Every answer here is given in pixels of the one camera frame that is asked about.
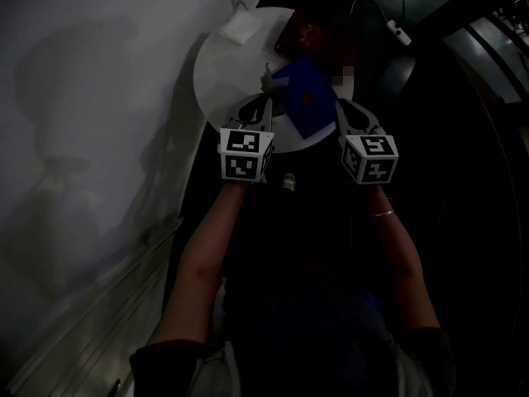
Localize round white table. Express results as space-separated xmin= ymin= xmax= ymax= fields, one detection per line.
xmin=193 ymin=6 xmax=358 ymax=157

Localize white folded tissue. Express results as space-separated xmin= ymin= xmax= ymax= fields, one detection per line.
xmin=220 ymin=11 xmax=264 ymax=46

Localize person's left forearm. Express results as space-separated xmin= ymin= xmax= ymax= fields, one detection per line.
xmin=152 ymin=178 xmax=251 ymax=347

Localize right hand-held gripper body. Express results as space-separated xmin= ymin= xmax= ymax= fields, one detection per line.
xmin=340 ymin=127 xmax=400 ymax=186

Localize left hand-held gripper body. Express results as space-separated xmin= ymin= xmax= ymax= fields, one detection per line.
xmin=217 ymin=117 xmax=275 ymax=183

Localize dark wooden stair railing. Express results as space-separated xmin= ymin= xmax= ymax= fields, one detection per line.
xmin=441 ymin=0 xmax=529 ymax=107

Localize person's dark clothing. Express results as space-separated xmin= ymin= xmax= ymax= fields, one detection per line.
xmin=129 ymin=262 xmax=458 ymax=397

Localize red box with gold emblem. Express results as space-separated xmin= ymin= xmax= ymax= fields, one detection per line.
xmin=273 ymin=9 xmax=365 ymax=64

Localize blue booklet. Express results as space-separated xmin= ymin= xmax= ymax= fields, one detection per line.
xmin=270 ymin=55 xmax=339 ymax=141

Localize person's right forearm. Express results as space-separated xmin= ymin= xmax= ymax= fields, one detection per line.
xmin=362 ymin=182 xmax=444 ymax=332

